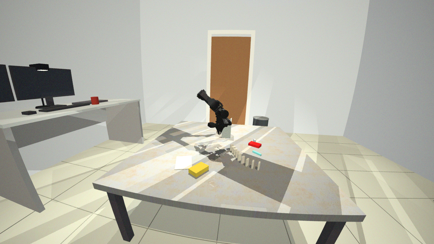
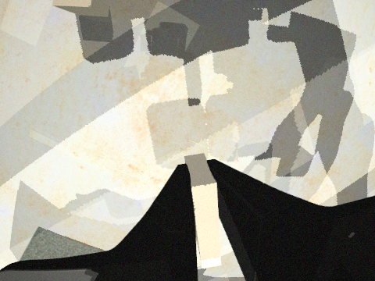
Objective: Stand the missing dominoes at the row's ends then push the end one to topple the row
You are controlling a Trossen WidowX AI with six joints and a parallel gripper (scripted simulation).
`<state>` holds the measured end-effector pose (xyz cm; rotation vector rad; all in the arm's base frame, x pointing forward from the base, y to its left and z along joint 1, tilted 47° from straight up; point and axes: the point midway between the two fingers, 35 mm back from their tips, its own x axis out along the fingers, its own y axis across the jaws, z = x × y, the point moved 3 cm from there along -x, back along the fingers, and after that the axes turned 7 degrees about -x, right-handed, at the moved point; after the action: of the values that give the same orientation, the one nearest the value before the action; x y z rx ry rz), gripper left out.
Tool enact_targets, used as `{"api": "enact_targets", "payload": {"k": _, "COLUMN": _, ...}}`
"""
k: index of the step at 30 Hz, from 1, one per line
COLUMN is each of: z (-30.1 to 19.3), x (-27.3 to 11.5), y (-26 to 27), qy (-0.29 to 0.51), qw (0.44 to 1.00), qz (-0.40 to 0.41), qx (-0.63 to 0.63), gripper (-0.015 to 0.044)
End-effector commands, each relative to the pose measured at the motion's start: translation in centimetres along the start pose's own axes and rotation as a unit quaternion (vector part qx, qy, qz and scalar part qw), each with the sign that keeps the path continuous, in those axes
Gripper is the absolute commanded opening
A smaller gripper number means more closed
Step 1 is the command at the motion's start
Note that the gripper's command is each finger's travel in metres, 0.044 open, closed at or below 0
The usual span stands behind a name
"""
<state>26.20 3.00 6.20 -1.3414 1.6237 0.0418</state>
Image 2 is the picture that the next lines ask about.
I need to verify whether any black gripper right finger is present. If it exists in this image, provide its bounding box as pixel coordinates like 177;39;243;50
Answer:
207;159;375;281

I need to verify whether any beige rectangular block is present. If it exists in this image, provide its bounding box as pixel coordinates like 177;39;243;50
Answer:
52;0;109;18
184;153;221;269

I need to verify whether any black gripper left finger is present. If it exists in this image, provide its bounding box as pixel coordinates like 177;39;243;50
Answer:
0;163;198;281

